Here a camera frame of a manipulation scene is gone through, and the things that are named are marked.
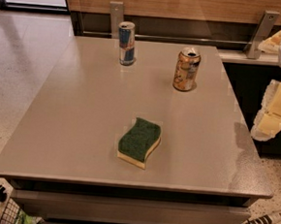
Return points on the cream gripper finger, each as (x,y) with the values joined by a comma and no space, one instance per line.
(267,123)
(272,44)

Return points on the orange soda can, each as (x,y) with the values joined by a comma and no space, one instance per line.
(187,66)

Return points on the blue silver energy drink can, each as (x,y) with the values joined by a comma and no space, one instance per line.
(126,35)

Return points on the green yellow sponge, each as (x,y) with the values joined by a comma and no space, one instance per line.
(137,144)

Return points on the grey drawer cabinet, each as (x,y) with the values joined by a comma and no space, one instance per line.
(104,209)

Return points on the right metal bracket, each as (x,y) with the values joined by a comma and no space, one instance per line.
(262,31)

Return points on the metal bracket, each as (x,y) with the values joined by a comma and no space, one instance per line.
(262,31)
(116,9)

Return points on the horizontal metal rail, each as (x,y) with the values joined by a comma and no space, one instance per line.
(159,39)

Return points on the left metal bracket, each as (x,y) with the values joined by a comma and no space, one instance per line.
(116,9)

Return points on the wire basket with green item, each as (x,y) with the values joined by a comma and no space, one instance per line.
(13,214)

